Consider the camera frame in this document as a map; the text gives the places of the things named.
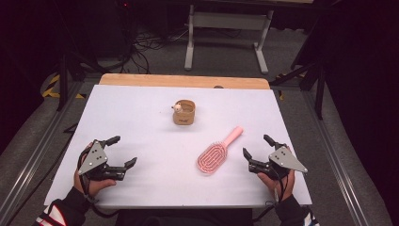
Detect hand-held gripper cable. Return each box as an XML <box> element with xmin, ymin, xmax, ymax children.
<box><xmin>252</xmin><ymin>166</ymin><xmax>290</xmax><ymax>222</ymax></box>
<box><xmin>77</xmin><ymin>147</ymin><xmax>120</xmax><ymax>219</ymax></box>

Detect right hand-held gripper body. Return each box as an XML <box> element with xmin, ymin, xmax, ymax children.
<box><xmin>248</xmin><ymin>144</ymin><xmax>309</xmax><ymax>182</ymax></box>

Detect left hand-held gripper cable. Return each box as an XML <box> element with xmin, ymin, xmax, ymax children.
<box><xmin>77</xmin><ymin>147</ymin><xmax>120</xmax><ymax>219</ymax></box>

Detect person's right hand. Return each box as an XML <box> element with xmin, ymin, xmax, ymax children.
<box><xmin>256</xmin><ymin>169</ymin><xmax>296</xmax><ymax>202</ymax></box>

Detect black floor cables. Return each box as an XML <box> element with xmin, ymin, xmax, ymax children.
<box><xmin>118</xmin><ymin>27</ymin><xmax>190</xmax><ymax>75</ymax></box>

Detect aluminium floor rail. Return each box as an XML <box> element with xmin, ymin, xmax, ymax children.
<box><xmin>301</xmin><ymin>89</ymin><xmax>371</xmax><ymax>226</ymax></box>
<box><xmin>0</xmin><ymin>80</ymin><xmax>85</xmax><ymax>222</ymax></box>

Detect person's left hand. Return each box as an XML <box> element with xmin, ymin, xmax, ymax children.
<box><xmin>72</xmin><ymin>141</ymin><xmax>118</xmax><ymax>199</ymax></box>

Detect white table board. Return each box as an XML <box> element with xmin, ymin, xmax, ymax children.
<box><xmin>44</xmin><ymin>84</ymin><xmax>313</xmax><ymax>210</ymax></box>

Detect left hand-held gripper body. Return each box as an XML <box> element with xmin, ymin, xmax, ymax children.
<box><xmin>77</xmin><ymin>139</ymin><xmax>128</xmax><ymax>183</ymax></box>

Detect tan cup with bear figure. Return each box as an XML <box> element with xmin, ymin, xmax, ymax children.
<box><xmin>171</xmin><ymin>99</ymin><xmax>197</xmax><ymax>126</ymax></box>

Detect right hand-held gripper cable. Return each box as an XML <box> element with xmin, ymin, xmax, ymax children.
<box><xmin>252</xmin><ymin>166</ymin><xmax>290</xmax><ymax>222</ymax></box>

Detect black metal stand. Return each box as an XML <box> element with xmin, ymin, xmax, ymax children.
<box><xmin>56</xmin><ymin>52</ymin><xmax>106</xmax><ymax>113</ymax></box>
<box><xmin>269</xmin><ymin>58</ymin><xmax>327</xmax><ymax>121</ymax></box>

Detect yellow black hazard tape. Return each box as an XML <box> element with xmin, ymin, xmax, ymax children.
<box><xmin>41</xmin><ymin>73</ymin><xmax>87</xmax><ymax>100</ymax></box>

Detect grey metal desk frame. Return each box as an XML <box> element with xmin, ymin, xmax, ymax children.
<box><xmin>184</xmin><ymin>4</ymin><xmax>275</xmax><ymax>75</ymax></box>

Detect pink hairbrush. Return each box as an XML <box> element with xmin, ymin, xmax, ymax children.
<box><xmin>197</xmin><ymin>125</ymin><xmax>245</xmax><ymax>174</ymax></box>

